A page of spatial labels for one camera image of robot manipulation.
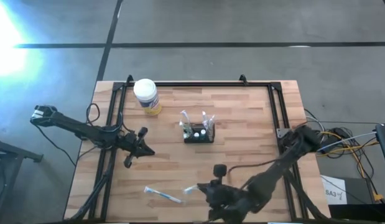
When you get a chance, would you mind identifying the green toothbrush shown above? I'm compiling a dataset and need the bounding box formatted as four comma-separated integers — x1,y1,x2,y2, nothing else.
207,114,216,139
180,109,192,133

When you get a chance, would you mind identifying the white paper sign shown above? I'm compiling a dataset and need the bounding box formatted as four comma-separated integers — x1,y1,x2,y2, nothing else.
320,174,348,205

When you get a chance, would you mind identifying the blue toothbrush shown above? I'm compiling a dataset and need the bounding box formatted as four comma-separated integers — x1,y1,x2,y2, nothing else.
182,184,200,195
143,185,184,204

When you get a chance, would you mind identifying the yellow wipes canister white lid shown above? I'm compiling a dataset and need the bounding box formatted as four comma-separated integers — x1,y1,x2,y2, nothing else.
132,78,163,116

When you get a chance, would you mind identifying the grey metal stand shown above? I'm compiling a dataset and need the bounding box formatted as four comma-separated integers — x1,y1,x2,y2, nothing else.
0,136,44,218

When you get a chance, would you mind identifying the white cable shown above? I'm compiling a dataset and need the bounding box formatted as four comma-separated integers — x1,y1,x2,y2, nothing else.
316,130,377,153

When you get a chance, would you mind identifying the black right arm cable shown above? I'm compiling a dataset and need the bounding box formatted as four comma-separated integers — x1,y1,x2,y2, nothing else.
226,159,280,175

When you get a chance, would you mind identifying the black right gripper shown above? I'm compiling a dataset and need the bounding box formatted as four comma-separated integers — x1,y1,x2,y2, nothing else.
197,164,246,223

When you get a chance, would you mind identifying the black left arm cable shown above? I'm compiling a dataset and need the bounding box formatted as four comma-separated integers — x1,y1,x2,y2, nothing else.
35,103,124,167

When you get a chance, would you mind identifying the black aluminium table frame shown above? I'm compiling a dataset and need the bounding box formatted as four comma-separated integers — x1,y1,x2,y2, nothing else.
69,81,330,222

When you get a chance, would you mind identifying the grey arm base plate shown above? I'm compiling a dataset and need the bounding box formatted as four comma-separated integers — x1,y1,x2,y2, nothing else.
276,127,292,139

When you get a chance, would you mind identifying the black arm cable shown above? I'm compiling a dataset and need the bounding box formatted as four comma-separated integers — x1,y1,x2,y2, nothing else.
35,103,124,167
226,159,280,175

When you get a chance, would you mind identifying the black wire caddy basket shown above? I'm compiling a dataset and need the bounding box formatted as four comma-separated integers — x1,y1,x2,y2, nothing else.
183,122,216,144

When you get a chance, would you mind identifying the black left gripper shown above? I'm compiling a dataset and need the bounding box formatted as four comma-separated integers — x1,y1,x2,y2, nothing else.
119,126,156,169

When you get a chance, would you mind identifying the black box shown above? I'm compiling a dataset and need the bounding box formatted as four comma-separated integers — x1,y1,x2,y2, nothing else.
328,177,385,224

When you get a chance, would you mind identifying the yellow cable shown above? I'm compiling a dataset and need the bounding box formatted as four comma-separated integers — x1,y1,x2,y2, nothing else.
316,130,384,203

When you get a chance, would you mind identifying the black cable bundle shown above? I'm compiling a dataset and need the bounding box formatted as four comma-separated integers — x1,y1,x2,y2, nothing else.
304,108,376,181

